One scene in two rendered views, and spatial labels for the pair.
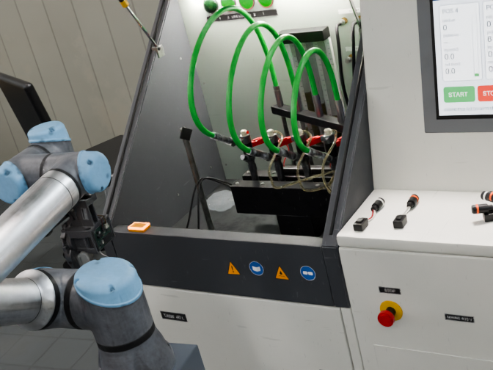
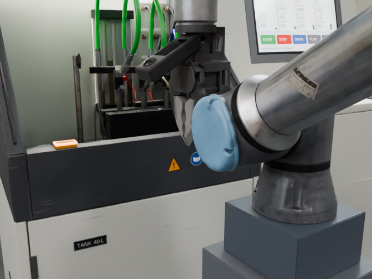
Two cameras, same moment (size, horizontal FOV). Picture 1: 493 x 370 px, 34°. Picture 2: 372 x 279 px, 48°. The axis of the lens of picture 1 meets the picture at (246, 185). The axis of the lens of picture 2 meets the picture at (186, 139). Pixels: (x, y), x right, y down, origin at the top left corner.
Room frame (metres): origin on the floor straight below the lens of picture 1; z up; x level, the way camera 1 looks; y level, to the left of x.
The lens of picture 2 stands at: (1.23, 1.03, 1.21)
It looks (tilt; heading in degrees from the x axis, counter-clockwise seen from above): 14 degrees down; 296
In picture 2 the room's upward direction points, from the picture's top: straight up
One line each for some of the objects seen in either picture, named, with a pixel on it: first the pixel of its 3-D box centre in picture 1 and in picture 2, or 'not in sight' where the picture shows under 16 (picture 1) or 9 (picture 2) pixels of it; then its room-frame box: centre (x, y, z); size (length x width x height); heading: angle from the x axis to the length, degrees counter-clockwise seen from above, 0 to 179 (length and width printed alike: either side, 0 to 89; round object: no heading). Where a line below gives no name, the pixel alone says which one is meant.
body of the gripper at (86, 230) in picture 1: (81, 222); (199, 60); (1.53, 0.34, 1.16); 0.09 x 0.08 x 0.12; 60
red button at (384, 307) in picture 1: (388, 315); not in sight; (1.47, -0.22, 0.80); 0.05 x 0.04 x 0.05; 54
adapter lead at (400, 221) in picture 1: (406, 210); not in sight; (1.55, -0.32, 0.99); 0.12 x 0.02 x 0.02; 146
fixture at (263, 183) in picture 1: (301, 204); (155, 129); (1.89, -0.12, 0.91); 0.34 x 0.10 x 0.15; 54
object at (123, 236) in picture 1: (218, 261); (151, 165); (1.77, 0.11, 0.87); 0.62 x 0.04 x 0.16; 54
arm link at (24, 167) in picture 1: (29, 175); not in sight; (1.44, 0.39, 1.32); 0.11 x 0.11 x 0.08; 60
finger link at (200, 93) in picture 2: (75, 252); (194, 97); (1.52, 0.38, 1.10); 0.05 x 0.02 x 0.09; 150
